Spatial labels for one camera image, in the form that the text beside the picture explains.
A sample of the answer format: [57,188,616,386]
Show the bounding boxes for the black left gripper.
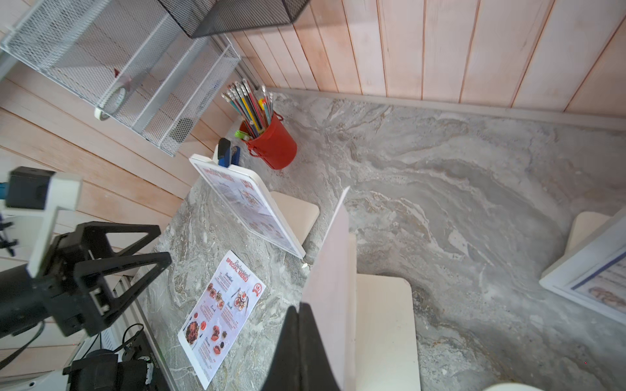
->
[41,222,172,337]

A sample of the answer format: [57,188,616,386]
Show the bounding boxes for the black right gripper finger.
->
[262,302,339,391]

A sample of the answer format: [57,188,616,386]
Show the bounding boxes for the red special menu sheet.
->
[178,251,266,389]

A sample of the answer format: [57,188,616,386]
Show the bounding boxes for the white menu holder front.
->
[540,209,625,324]

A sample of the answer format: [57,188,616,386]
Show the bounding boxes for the white menu holder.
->
[540,209,625,324]
[301,200,421,390]
[189,154,320,259]

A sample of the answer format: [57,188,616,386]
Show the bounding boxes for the dim sum menu sheet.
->
[571,251,625,314]

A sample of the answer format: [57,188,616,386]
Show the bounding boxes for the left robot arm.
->
[1,222,172,337]

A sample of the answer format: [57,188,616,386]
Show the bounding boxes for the white menu holder back right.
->
[301,200,421,390]

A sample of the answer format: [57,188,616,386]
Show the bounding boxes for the white menu holder back left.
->
[189,154,320,259]

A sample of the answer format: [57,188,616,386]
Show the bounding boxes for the white tape roll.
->
[94,85,129,121]

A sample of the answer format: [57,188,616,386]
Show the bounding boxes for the blue stapler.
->
[217,138,241,168]

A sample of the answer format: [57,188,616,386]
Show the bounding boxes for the white plastic tray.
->
[484,383,543,391]

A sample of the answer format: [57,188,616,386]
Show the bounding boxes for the red pencil cup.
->
[244,112,298,170]

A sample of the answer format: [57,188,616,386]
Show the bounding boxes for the coloured pencils bundle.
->
[221,79,274,141]

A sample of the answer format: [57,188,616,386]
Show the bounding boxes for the black mesh basket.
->
[160,0,310,38]

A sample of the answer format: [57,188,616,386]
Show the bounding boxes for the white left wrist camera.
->
[1,166,82,281]

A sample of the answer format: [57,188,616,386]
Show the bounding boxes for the white wire shelf rack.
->
[1,1,241,156]

